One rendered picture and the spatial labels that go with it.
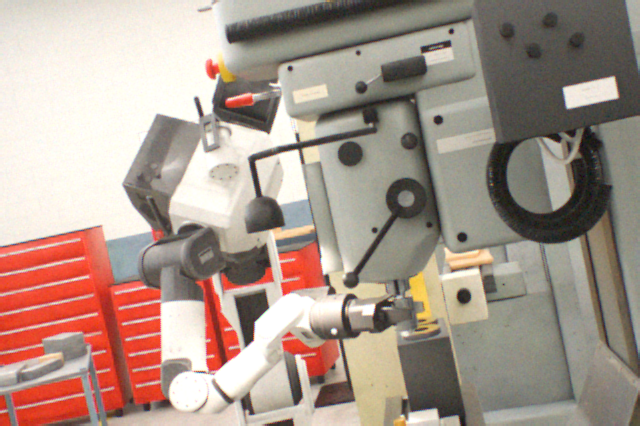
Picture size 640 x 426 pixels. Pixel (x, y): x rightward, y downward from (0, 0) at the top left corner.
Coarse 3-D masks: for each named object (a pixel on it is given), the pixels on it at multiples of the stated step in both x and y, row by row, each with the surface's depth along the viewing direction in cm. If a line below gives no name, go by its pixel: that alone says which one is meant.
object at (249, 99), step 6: (276, 90) 171; (240, 96) 171; (246, 96) 171; (252, 96) 171; (258, 96) 171; (264, 96) 171; (270, 96) 171; (276, 96) 171; (228, 102) 171; (234, 102) 171; (240, 102) 171; (246, 102) 171; (252, 102) 171
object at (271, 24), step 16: (336, 0) 143; (352, 0) 142; (368, 0) 142; (384, 0) 142; (400, 0) 142; (416, 0) 142; (272, 16) 144; (288, 16) 143; (304, 16) 143; (320, 16) 143; (336, 16) 143; (240, 32) 144; (256, 32) 144; (272, 32) 145
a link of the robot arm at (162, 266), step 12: (180, 240) 181; (156, 252) 182; (168, 252) 180; (180, 252) 178; (144, 264) 183; (156, 264) 181; (168, 264) 179; (180, 264) 177; (156, 276) 182; (168, 276) 178; (180, 276) 178; (168, 288) 178; (180, 288) 177; (192, 288) 178; (168, 300) 177; (180, 300) 176; (192, 300) 177
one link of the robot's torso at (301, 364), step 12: (300, 360) 224; (300, 372) 221; (240, 408) 220; (288, 408) 229; (300, 408) 226; (312, 408) 223; (240, 420) 222; (252, 420) 224; (264, 420) 221; (276, 420) 222; (288, 420) 225; (300, 420) 222
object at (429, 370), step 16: (432, 320) 205; (400, 336) 201; (416, 336) 194; (432, 336) 194; (448, 336) 192; (400, 352) 193; (416, 352) 192; (432, 352) 192; (448, 352) 192; (416, 368) 193; (432, 368) 192; (448, 368) 192; (416, 384) 193; (432, 384) 193; (448, 384) 192; (416, 400) 193; (432, 400) 193; (448, 400) 193; (448, 416) 193; (464, 416) 193
